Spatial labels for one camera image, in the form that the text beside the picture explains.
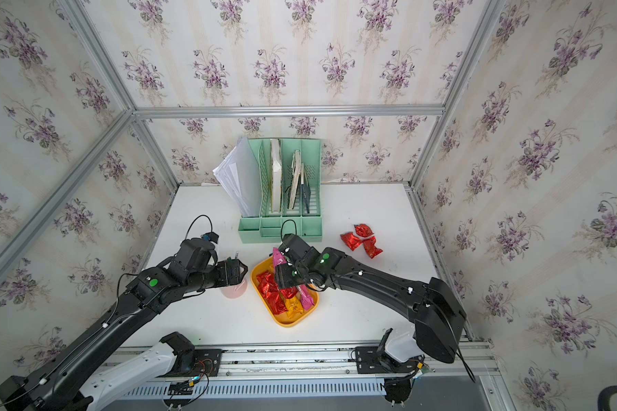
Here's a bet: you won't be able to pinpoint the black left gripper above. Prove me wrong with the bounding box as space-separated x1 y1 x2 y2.
183 257 250 296

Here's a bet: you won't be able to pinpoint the pink tea bag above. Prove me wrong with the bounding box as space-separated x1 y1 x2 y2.
298 284 315 312
272 248 287 268

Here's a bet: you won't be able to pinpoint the red tea bag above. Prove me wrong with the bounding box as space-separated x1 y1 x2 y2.
362 236 383 259
256 271 279 298
354 224 375 239
279 287 298 300
266 292 286 316
340 232 363 251

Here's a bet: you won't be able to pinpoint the yellow plastic storage tray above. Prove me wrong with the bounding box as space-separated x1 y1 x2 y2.
250 256 320 328

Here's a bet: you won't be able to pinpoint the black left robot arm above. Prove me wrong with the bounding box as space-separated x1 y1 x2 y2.
0 231 248 410

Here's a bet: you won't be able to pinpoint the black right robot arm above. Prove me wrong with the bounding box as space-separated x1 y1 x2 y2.
275 232 467 382

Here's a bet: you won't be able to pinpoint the pink metal pen cup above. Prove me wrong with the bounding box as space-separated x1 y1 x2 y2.
222 280 248 300

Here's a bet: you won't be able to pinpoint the dark notebooks in organizer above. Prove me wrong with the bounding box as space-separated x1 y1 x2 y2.
287 150 312 214

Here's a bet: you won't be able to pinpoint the white paper stack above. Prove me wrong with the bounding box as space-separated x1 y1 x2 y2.
213 137 262 217

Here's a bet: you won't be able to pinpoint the mint green file organizer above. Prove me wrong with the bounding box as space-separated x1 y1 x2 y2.
238 138 323 243

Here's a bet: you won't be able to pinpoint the white book in organizer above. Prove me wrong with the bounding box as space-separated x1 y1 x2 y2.
271 139 283 214

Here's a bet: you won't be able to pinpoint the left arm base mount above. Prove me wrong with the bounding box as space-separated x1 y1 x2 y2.
159 332 223 378

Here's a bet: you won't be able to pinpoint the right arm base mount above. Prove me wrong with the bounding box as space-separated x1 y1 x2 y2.
351 329 426 374

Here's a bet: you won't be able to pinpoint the aluminium front rail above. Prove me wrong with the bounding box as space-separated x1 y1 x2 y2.
71 340 500 384

